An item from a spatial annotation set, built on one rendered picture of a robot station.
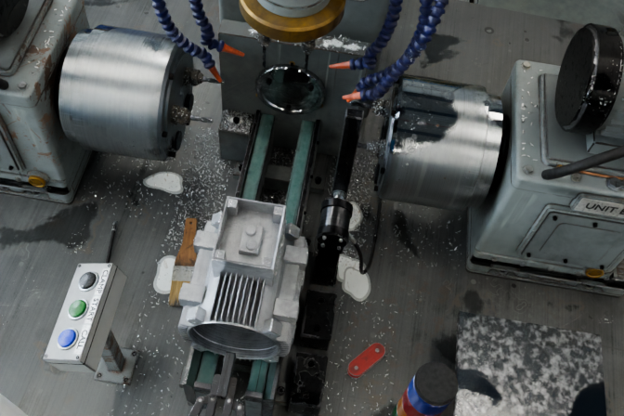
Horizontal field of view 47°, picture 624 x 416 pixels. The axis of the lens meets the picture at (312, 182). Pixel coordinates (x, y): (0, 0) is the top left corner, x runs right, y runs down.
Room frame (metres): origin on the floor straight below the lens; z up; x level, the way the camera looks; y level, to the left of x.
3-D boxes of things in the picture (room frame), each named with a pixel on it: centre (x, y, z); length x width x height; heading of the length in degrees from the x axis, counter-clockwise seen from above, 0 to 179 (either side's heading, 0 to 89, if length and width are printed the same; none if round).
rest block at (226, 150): (0.94, 0.18, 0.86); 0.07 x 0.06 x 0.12; 87
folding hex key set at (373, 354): (0.48, -0.15, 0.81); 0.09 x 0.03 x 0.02; 136
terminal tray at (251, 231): (0.55, 0.09, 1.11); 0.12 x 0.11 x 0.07; 178
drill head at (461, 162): (0.85, -0.26, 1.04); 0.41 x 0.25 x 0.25; 87
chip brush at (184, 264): (0.65, 0.24, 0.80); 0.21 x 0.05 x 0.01; 5
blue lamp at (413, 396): (0.32, -0.20, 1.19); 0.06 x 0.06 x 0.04
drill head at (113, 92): (0.88, 0.43, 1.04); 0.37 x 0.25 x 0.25; 87
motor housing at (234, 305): (0.51, 0.09, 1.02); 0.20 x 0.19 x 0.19; 178
